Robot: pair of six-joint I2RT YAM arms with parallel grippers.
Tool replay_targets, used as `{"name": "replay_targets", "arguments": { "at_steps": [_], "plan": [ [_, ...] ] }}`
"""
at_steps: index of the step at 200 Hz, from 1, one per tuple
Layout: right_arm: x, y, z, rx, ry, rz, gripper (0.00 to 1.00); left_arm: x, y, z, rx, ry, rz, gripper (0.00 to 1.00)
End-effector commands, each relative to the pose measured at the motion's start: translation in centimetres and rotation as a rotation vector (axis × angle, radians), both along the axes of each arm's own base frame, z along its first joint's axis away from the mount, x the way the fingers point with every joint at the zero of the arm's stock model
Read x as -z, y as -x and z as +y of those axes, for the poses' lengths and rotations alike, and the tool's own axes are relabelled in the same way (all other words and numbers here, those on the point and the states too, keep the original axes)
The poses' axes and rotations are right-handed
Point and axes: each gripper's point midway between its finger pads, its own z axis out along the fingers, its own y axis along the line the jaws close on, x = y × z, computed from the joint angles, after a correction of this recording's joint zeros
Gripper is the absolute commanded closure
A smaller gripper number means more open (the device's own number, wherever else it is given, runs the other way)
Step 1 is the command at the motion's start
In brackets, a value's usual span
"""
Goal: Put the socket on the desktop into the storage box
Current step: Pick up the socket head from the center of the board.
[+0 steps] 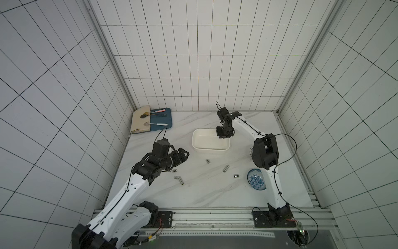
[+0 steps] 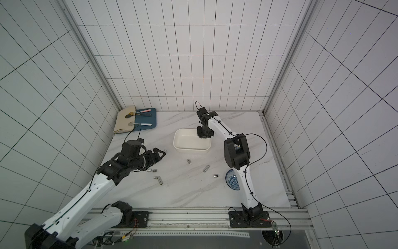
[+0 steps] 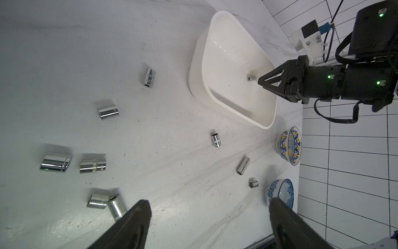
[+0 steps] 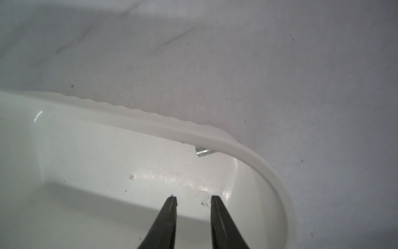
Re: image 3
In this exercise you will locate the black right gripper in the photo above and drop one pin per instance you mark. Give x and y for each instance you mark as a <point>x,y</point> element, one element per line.
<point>295,81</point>

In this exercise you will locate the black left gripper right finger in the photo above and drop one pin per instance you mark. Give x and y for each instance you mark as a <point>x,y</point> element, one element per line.
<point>290,231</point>

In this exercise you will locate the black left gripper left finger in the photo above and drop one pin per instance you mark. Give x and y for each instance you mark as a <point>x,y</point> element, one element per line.
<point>130,232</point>

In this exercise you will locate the short chrome socket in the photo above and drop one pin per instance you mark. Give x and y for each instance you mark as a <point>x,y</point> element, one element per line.
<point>251,78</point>

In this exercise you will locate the small chrome socket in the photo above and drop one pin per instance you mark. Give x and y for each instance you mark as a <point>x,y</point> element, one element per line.
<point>253,184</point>
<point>97,201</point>

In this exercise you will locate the long chrome socket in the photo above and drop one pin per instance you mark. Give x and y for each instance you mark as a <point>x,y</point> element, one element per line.
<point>117,207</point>
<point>243,165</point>

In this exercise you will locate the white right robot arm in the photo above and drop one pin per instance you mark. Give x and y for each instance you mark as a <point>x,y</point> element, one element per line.
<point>366,68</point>

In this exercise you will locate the white plastic storage box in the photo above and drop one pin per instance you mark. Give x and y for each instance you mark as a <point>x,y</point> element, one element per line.
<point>224,56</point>

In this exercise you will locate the chrome socket pair right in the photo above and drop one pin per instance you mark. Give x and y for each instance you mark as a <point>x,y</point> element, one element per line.
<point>92,165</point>

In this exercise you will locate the chrome socket pair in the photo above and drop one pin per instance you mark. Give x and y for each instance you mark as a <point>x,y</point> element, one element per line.
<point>92,165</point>
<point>56,162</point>

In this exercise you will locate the chrome socket pair left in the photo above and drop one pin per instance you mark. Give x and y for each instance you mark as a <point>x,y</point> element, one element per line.
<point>56,162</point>

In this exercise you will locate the blue white patterned bowl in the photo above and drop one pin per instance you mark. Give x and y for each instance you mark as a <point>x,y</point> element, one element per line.
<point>282,189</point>

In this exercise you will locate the blue yellow patterned bowl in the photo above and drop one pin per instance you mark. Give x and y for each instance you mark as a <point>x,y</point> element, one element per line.
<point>289,145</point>

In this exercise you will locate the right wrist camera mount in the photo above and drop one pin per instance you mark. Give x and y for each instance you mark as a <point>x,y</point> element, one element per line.
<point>309,39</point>

